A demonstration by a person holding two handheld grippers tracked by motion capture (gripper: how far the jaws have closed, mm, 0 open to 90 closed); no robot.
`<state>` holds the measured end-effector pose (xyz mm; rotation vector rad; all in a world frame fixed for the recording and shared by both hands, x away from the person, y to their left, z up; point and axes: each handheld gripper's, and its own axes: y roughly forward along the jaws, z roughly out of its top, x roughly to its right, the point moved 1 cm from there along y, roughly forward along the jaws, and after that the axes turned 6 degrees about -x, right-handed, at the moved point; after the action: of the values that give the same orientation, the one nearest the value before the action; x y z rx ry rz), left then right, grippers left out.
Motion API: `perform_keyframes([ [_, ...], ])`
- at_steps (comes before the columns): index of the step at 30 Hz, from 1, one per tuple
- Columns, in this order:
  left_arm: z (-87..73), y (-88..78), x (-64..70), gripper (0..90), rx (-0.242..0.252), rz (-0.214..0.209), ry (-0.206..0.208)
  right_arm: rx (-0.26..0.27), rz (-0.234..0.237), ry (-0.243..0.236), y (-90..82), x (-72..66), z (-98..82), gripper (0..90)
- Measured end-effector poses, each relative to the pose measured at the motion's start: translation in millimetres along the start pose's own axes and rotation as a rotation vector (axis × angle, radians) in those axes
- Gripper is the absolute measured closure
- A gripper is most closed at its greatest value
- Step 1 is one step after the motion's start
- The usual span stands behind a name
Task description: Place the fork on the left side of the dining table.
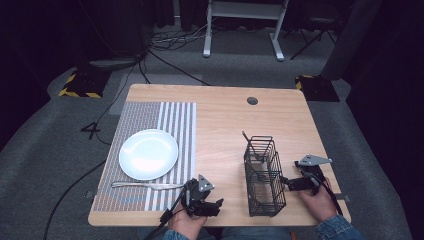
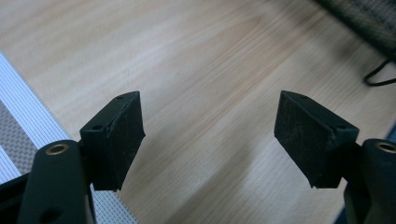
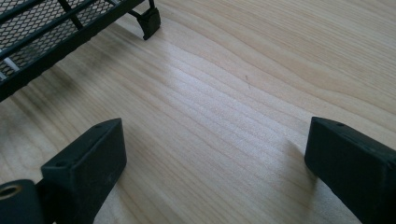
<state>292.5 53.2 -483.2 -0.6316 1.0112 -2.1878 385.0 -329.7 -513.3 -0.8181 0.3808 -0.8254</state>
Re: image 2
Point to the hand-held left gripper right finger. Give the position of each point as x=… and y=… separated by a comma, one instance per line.
x=308, y=140

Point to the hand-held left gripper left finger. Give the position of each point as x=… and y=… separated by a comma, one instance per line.
x=115, y=140

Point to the dark woven cloth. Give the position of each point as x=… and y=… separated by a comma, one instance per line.
x=364, y=21

